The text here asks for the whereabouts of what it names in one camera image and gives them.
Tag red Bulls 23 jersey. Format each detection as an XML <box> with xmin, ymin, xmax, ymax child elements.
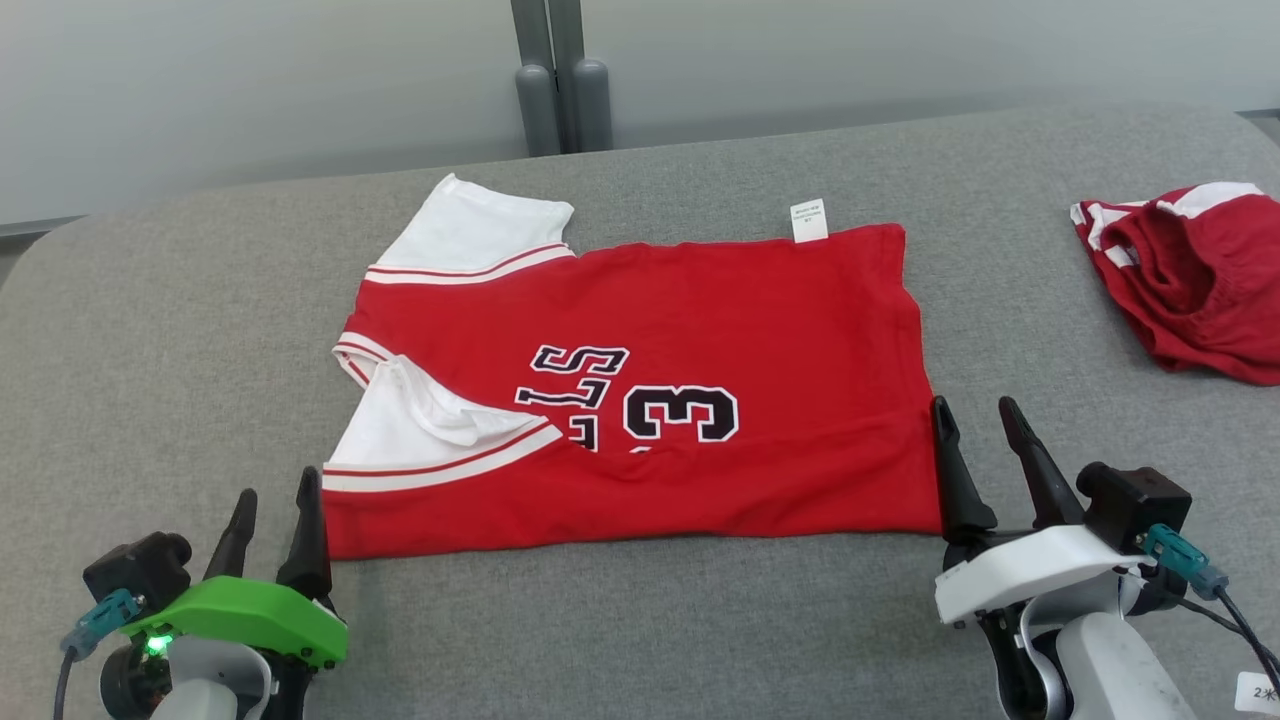
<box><xmin>320</xmin><ymin>173</ymin><xmax>946</xmax><ymax>561</ymax></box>

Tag white cable label tag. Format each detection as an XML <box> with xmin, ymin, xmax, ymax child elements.
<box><xmin>1235</xmin><ymin>672</ymin><xmax>1280</xmax><ymax>716</ymax></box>

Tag grey partition post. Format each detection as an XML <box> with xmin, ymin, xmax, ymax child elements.
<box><xmin>510</xmin><ymin>0</ymin><xmax>561</xmax><ymax>158</ymax></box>
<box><xmin>548</xmin><ymin>0</ymin><xmax>613</xmax><ymax>153</ymax></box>

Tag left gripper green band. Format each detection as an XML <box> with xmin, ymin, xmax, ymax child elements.
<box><xmin>120</xmin><ymin>467</ymin><xmax>348</xmax><ymax>666</ymax></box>

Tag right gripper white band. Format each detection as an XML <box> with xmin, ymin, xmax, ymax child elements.
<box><xmin>932</xmin><ymin>396</ymin><xmax>1146</xmax><ymax>626</ymax></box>

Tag red shorts white stripes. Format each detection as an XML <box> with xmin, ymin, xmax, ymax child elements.
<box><xmin>1070</xmin><ymin>182</ymin><xmax>1280</xmax><ymax>387</ymax></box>

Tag left black cable teal plug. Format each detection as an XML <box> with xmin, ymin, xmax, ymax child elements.
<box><xmin>55</xmin><ymin>588</ymin><xmax>143</xmax><ymax>720</ymax></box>

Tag black cable teal plug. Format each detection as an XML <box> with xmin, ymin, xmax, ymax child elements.
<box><xmin>1138</xmin><ymin>523</ymin><xmax>1280</xmax><ymax>691</ymax></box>
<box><xmin>55</xmin><ymin>588</ymin><xmax>143</xmax><ymax>720</ymax></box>

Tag right black cable teal plug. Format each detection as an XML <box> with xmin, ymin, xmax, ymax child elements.
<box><xmin>1138</xmin><ymin>523</ymin><xmax>1280</xmax><ymax>691</ymax></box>

